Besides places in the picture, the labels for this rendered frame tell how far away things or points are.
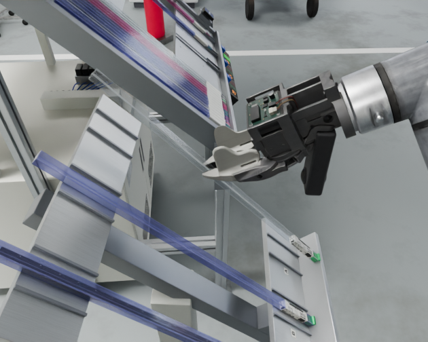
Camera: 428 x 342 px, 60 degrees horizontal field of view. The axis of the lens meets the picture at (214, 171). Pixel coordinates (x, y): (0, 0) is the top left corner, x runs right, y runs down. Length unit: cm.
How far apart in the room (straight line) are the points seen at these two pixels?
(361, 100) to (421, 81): 6
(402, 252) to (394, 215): 21
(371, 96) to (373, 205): 150
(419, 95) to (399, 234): 143
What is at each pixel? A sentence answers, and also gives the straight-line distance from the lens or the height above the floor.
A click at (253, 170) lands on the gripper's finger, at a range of 49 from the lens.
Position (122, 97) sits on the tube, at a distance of 48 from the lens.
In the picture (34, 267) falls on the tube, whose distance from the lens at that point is 37.
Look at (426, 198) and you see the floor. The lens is 208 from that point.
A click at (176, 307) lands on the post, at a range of 58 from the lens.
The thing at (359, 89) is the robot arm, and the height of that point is 112.
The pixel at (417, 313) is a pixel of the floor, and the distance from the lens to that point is 167.
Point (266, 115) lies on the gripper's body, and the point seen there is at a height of 108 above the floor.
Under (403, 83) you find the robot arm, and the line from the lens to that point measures 46.
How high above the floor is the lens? 135
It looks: 44 degrees down
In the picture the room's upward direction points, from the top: straight up
